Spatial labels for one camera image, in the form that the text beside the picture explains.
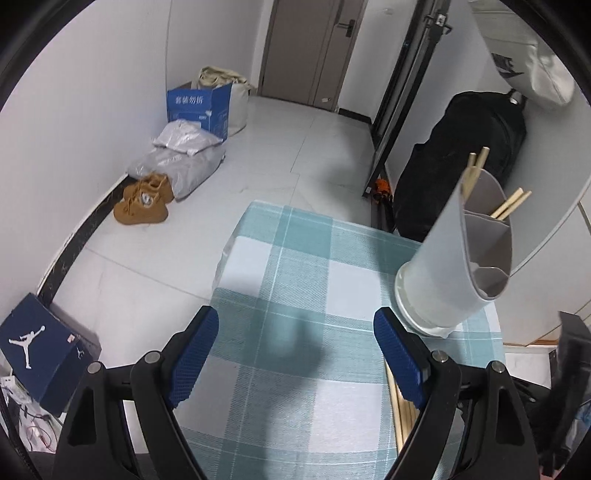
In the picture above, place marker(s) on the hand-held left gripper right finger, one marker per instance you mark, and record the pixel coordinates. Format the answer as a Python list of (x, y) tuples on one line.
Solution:
[(399, 360)]

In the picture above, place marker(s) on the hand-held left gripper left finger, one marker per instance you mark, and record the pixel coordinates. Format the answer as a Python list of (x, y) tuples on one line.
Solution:
[(194, 360)]

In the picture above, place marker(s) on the bundle of wooden chopsticks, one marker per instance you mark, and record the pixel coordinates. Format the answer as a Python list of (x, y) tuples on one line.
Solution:
[(402, 417)]

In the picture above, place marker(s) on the white utensil holder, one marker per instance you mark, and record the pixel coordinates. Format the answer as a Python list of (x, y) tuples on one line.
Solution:
[(443, 277)]

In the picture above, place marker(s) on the light wooden chopstick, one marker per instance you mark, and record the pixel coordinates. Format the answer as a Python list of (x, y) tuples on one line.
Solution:
[(508, 201), (469, 175), (516, 206), (482, 157)]

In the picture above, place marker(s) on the teal checked tablecloth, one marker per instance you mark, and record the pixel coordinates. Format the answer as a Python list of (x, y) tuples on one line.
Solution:
[(295, 277)]

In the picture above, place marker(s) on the navy shoebox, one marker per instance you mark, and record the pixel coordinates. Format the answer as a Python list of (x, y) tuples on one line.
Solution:
[(41, 350)]

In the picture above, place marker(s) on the brown shoe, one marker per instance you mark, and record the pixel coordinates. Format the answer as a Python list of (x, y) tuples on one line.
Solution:
[(138, 210), (154, 184)]

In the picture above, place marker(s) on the orange black tool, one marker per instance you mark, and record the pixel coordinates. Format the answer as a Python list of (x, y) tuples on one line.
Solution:
[(382, 188)]

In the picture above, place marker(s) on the grey plastic bag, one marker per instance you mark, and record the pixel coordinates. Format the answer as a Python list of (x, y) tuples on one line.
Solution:
[(184, 170)]

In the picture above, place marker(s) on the black backpack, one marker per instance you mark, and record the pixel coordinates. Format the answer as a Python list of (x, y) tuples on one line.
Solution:
[(461, 152)]

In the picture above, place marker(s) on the silver plastic bag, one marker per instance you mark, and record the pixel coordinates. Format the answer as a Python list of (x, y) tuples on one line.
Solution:
[(184, 136)]

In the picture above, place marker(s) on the blue cardboard box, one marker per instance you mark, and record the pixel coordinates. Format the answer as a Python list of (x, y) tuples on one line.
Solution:
[(198, 108)]

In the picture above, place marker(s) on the beige cloth bag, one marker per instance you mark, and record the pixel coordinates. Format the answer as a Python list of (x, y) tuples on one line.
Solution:
[(238, 104)]

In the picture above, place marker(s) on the beige backpack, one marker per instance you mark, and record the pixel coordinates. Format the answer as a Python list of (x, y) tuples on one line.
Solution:
[(540, 60)]

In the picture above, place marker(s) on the brown door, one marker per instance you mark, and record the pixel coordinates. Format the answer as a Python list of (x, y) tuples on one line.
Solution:
[(304, 46)]

